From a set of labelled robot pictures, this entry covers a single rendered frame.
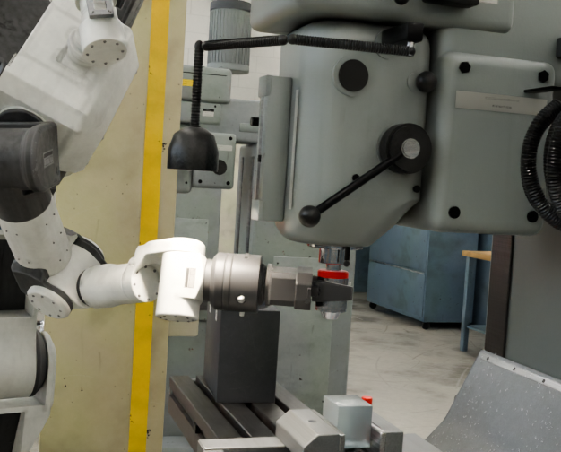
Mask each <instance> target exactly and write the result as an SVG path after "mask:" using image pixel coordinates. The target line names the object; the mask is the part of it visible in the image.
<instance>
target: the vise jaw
mask: <svg viewBox="0 0 561 452"><path fill-rule="evenodd" d="M275 436H276V437H277V438H278V439H279V440H280V441H281V442H282V443H283V444H284V445H285V446H286V447H287V448H288V449H289V450H290V452H344V444H345V434H344V433H343V432H342V431H340V430H339V429H338V428H336V427H335V426H334V425H333V424H332V423H330V422H329V421H328V420H326V419H325V418H324V417H323V416H322V415H321V414H320V413H318V412H317V411H316V410H314V409H311V410H310V409H297V410H288V411H287V412H286V413H285V414H283V415H282V416H281V417H280V418H279V420H277V421H276V432H275Z"/></svg>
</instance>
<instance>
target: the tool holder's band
mask: <svg viewBox="0 0 561 452"><path fill-rule="evenodd" d="M317 276H319V277H323V278H331V279H348V278H349V272H348V271H345V270H340V271H328V270H326V269H319V270H318V272H317Z"/></svg>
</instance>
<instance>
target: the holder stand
mask: <svg viewBox="0 0 561 452"><path fill-rule="evenodd" d="M280 319H281V312H280V311H279V310H278V309H277V308H275V307H274V306H273V305H271V306H269V307H267V306H265V301H264V302H263V304H262V305H259V309H258V313H249V312H245V314H244V316H243V317H241V316H240V315H239V312H237V311H227V310H215V309H214V308H213V307H212V306H211V305H210V302H209V301H208V306H207V321H206V336H205V352H204V368H203V376H204V378H205V380H206V382H207V384H208V386H209V388H210V390H211V393H212V395H213V397H214V399H215V401H216V402H217V403H274V402H275V391H276V377H277V362H278V348H279V333H280Z"/></svg>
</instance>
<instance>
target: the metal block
mask: <svg viewBox="0 0 561 452"><path fill-rule="evenodd" d="M372 411H373V405H371V404H369V403H368V402H366V401H365V400H363V399H362V398H360V397H359V396H357V395H324V406H323V417H324V418H325V419H326V420H328V421H329V422H330V423H332V424H333V425H334V426H335V427H336V428H338V429H339V430H340V431H342V432H343V433H344V434H345V444H344V448H370V437H371V423H372Z"/></svg>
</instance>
